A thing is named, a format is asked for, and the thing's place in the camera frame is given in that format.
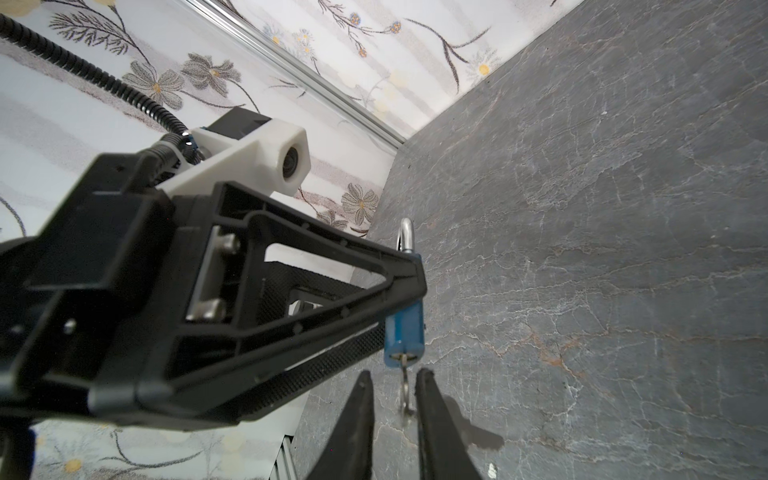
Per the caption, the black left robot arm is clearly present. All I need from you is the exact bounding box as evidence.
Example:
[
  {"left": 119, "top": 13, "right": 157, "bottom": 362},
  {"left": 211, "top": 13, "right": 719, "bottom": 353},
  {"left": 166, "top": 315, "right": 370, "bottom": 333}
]
[{"left": 1, "top": 148, "right": 427, "bottom": 479}]

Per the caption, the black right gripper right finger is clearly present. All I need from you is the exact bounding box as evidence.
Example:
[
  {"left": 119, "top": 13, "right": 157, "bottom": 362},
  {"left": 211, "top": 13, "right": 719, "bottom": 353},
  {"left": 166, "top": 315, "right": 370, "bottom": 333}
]
[{"left": 415, "top": 368, "right": 481, "bottom": 480}]

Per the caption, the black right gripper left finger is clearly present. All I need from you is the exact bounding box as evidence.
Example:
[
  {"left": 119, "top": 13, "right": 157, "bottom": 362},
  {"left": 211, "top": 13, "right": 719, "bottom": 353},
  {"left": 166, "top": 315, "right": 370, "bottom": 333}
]
[{"left": 307, "top": 370, "right": 375, "bottom": 480}]

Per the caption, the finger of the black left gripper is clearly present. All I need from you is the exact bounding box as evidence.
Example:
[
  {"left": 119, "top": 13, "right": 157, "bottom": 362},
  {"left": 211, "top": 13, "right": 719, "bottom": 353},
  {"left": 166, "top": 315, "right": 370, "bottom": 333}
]
[
  {"left": 89, "top": 182, "right": 427, "bottom": 429},
  {"left": 227, "top": 262, "right": 387, "bottom": 420}
]

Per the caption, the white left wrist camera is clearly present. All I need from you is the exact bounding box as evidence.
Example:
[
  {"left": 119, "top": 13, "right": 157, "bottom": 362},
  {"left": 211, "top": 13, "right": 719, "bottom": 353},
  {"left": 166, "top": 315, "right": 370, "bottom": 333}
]
[{"left": 158, "top": 107, "right": 311, "bottom": 197}]

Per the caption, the silver key bunch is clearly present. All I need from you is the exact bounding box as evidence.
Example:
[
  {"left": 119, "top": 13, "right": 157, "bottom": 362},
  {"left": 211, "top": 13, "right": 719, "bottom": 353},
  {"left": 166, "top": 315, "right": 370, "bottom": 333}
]
[{"left": 399, "top": 353, "right": 414, "bottom": 427}]

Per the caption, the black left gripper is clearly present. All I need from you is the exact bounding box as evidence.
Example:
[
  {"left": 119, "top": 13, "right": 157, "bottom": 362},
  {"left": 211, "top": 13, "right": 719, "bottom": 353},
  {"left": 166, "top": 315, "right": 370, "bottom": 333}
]
[{"left": 1, "top": 152, "right": 198, "bottom": 420}]

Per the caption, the black corrugated cable hose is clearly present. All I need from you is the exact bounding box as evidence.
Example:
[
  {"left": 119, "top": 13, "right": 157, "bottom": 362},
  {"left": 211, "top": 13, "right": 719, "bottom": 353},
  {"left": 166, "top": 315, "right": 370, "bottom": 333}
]
[{"left": 0, "top": 13, "right": 202, "bottom": 166}]

